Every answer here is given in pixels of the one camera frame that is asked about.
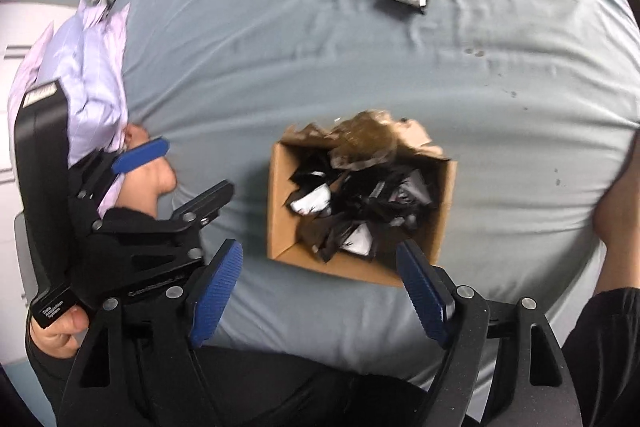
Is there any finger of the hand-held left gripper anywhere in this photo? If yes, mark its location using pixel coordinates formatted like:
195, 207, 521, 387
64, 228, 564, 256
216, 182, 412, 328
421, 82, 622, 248
70, 137, 171, 220
92, 179, 236, 234

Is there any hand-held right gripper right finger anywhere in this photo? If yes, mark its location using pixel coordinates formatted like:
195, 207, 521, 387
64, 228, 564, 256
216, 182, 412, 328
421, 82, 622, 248
396, 239, 583, 427

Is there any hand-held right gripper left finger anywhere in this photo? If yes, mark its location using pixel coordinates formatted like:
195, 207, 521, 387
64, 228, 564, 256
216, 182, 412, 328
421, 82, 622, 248
57, 239, 245, 427

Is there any brown cardboard box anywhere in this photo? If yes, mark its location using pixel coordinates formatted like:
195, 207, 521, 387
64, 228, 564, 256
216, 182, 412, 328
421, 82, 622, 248
266, 109, 458, 289

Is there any pile of black snack packets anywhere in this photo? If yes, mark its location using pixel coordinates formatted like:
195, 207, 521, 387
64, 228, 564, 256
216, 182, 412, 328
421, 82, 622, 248
287, 152, 433, 264

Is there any person's left forearm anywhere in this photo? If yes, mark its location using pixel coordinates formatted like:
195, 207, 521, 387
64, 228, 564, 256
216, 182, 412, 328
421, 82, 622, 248
25, 339, 88, 427

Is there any person's left hand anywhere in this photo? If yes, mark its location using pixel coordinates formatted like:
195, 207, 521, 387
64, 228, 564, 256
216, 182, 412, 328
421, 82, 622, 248
30, 306, 90, 358

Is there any lilac cloth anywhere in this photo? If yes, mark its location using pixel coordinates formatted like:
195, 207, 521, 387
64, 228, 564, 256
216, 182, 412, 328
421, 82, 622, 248
7, 2, 132, 212

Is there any crumpled clear packing tape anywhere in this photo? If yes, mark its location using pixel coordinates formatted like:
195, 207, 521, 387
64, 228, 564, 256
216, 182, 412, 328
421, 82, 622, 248
327, 109, 401, 170

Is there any grey-blue bed sheet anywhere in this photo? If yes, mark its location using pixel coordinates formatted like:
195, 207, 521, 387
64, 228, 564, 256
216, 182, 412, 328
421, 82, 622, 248
90, 0, 640, 383

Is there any person's right leg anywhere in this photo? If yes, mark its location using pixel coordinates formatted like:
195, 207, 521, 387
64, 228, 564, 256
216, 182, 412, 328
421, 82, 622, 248
594, 147, 640, 295

